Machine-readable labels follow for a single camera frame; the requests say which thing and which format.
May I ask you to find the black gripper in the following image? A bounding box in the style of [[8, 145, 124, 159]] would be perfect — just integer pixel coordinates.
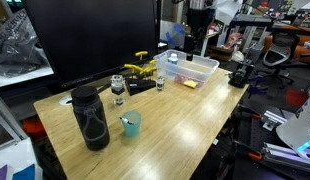
[[184, 34, 197, 62]]

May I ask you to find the clear plastic storage box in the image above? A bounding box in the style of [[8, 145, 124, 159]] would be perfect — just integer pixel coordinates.
[[153, 49, 220, 91]]

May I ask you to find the white bottle with blue label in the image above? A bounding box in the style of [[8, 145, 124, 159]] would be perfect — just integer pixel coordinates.
[[166, 53, 180, 78]]

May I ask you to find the orange sponge block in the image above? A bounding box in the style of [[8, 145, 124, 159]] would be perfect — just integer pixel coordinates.
[[183, 79, 199, 90]]

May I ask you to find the small glass jar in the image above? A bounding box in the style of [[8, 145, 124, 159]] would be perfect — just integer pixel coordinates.
[[155, 75, 166, 92]]

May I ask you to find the black bench vise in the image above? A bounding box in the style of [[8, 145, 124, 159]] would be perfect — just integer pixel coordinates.
[[227, 59, 255, 89]]

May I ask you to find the black hex key stand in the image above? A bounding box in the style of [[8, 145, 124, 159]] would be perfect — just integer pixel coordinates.
[[124, 77, 157, 97]]

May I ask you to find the small clear jar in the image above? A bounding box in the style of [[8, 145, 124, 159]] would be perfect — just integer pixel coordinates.
[[110, 74, 126, 107]]

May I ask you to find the grey mesh office chair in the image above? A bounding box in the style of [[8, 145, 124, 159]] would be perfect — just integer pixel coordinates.
[[261, 31, 301, 90]]

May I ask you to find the black white marker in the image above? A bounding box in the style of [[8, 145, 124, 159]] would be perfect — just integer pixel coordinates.
[[119, 116, 135, 127]]

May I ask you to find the teal plastic cup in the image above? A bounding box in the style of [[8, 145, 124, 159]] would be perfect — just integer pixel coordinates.
[[120, 110, 143, 139]]

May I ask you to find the large black monitor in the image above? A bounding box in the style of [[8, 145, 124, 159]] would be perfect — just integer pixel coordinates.
[[23, 0, 159, 90]]

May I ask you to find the orange sofa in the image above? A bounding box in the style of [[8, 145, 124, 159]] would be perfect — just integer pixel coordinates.
[[264, 33, 310, 65]]

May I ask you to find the black water bottle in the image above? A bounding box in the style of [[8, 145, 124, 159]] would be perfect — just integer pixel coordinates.
[[70, 85, 111, 152]]

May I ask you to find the white machine base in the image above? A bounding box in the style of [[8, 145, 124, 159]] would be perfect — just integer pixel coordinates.
[[275, 93, 310, 166]]

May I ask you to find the clear printed plastic bag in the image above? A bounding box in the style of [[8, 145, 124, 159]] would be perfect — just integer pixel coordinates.
[[0, 9, 47, 79]]

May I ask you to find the aluminium corner bracket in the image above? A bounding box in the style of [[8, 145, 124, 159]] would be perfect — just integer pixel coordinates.
[[261, 110, 288, 132]]

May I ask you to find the orange handled clamp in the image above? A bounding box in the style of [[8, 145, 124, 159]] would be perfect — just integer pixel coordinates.
[[246, 151, 263, 161]]

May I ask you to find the grey desk cable grommet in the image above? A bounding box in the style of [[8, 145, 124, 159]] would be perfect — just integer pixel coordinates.
[[58, 95, 75, 107]]

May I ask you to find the aluminium extrusion rail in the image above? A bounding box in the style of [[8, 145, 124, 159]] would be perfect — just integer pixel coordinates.
[[261, 142, 310, 173]]

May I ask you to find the aluminium frame post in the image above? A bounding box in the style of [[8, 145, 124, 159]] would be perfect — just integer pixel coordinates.
[[0, 91, 29, 145]]

